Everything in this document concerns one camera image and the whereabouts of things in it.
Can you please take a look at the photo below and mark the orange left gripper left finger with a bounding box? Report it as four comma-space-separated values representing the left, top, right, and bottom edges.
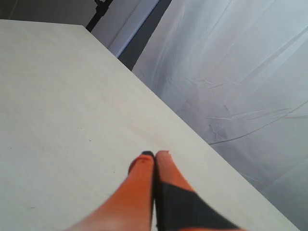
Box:
68, 151, 154, 231

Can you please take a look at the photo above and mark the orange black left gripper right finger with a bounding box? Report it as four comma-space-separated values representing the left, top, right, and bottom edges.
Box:
155, 151, 243, 231

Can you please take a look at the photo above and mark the white backdrop sheet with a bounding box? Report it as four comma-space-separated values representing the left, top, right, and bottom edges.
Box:
92, 0, 308, 231

